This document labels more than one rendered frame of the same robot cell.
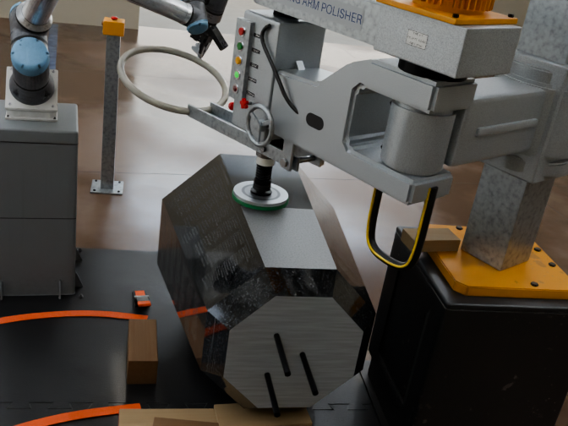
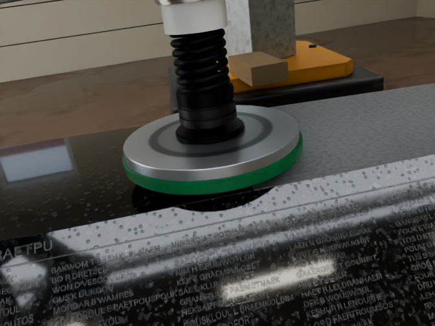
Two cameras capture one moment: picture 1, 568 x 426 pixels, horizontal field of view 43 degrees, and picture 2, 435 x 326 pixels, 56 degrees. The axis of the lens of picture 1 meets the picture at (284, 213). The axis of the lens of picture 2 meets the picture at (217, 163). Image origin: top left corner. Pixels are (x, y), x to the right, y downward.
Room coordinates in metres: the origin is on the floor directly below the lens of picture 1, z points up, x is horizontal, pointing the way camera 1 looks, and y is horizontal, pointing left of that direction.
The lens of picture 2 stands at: (2.46, 0.57, 1.05)
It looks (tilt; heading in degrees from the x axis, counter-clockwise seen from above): 24 degrees down; 279
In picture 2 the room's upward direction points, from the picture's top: 7 degrees counter-clockwise
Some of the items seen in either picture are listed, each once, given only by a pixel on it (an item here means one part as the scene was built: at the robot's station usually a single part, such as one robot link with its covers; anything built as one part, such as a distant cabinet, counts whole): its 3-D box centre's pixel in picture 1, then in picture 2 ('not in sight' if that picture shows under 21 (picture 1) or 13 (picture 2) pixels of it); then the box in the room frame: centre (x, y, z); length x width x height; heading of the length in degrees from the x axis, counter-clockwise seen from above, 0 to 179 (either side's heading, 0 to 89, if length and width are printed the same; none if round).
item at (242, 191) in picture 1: (260, 193); (210, 136); (2.54, 0.10, 0.87); 0.21 x 0.21 x 0.01
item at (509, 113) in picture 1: (505, 114); not in sight; (2.37, -0.68, 1.37); 0.74 x 0.34 x 0.25; 133
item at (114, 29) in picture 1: (110, 107); not in sight; (4.23, 1.16, 0.54); 0.20 x 0.20 x 1.09; 13
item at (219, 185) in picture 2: (260, 193); (211, 139); (2.54, 0.10, 0.86); 0.22 x 0.22 x 0.04
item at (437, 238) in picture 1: (430, 239); (256, 67); (2.50, -0.57, 0.81); 0.20 x 0.10 x 0.05; 111
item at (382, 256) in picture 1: (396, 221); not in sight; (2.06, -0.35, 1.06); 0.23 x 0.03 x 0.32; 44
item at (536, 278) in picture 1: (493, 259); (256, 63); (2.51, -0.83, 0.76); 0.49 x 0.49 x 0.05; 13
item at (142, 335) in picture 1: (142, 350); not in sight; (2.51, 0.51, 0.07); 0.30 x 0.12 x 0.12; 14
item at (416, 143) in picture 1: (417, 133); not in sight; (2.07, -0.35, 1.35); 0.19 x 0.19 x 0.20
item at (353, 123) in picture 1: (349, 118); not in sight; (2.25, -0.16, 1.31); 0.74 x 0.23 x 0.49; 44
